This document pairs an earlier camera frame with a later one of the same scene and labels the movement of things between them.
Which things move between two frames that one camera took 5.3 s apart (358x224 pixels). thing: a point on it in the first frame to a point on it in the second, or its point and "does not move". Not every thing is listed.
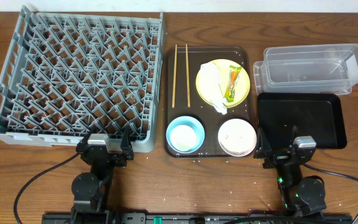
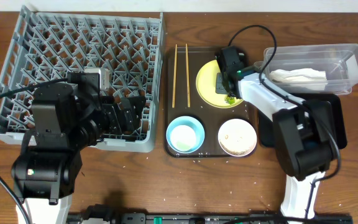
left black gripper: [105, 154] to [114, 116]
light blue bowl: [185, 134] does not move
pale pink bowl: [237, 137] does not move
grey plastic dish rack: [63, 76] does not move
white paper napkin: [210, 81] to [307, 74]
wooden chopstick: [188, 75] does not move
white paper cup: [184, 138] does not move
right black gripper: [277, 158] to [219, 84]
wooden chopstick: [174, 78] does not move
